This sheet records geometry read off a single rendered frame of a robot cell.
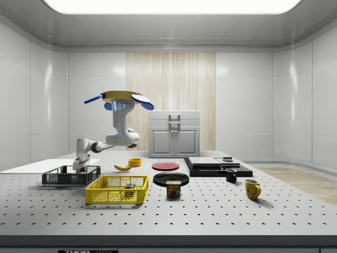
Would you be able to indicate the black plate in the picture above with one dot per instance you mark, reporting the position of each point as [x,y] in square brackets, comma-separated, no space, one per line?
[171,177]

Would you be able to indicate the dark grey basket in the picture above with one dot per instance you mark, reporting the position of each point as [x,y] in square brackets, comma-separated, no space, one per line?
[69,176]

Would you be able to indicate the puzzle cube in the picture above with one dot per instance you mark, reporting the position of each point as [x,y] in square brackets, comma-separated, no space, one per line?
[129,185]

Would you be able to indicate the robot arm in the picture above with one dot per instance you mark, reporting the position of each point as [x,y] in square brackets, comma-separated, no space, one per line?
[119,126]

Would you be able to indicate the yellow mug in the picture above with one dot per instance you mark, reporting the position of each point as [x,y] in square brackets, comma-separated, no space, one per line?
[251,189]

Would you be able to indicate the black mug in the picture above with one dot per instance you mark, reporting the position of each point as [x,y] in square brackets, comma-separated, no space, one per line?
[231,176]

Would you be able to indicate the yellow basket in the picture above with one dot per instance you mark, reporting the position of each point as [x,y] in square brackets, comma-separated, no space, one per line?
[116,199]

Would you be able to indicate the red plate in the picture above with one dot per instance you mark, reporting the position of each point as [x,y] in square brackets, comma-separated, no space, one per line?
[165,166]

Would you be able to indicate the flat-sided can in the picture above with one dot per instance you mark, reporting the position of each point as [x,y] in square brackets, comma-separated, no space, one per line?
[173,189]

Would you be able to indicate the banana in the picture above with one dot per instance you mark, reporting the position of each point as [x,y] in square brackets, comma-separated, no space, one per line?
[122,168]

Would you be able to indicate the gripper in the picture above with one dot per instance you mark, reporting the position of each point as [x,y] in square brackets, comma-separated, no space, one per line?
[79,164]

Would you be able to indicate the yellow bowl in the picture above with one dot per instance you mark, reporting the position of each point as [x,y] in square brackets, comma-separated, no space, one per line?
[134,163]

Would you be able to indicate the white cabinet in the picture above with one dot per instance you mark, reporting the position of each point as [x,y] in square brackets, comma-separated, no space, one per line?
[173,139]

